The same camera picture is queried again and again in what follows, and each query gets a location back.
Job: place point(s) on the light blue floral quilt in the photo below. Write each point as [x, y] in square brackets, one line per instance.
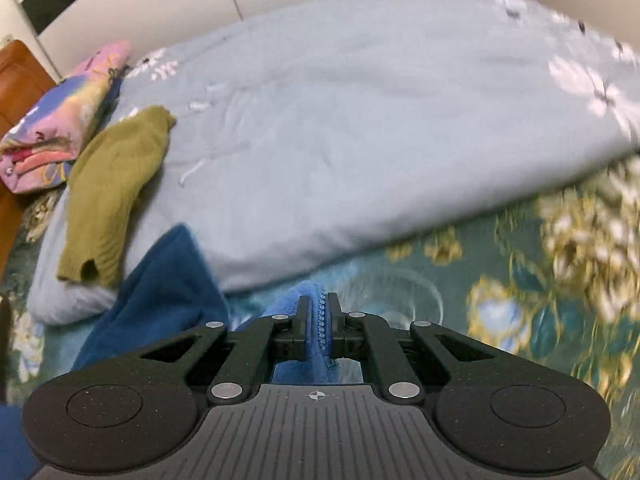
[329, 127]

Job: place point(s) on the orange wooden headboard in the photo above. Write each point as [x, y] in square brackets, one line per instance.
[23, 82]

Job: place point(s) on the folded pink patterned blanket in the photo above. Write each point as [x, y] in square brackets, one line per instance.
[38, 153]

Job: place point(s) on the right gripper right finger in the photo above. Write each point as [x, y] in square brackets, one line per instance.
[369, 340]

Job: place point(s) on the olive green knit garment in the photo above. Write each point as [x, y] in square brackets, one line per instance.
[104, 186]

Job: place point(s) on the teal floral bed sheet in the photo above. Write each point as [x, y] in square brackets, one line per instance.
[544, 279]

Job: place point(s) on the blue fleece jacket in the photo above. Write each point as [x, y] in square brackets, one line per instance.
[171, 290]

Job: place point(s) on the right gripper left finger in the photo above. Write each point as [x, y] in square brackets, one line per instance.
[255, 351]

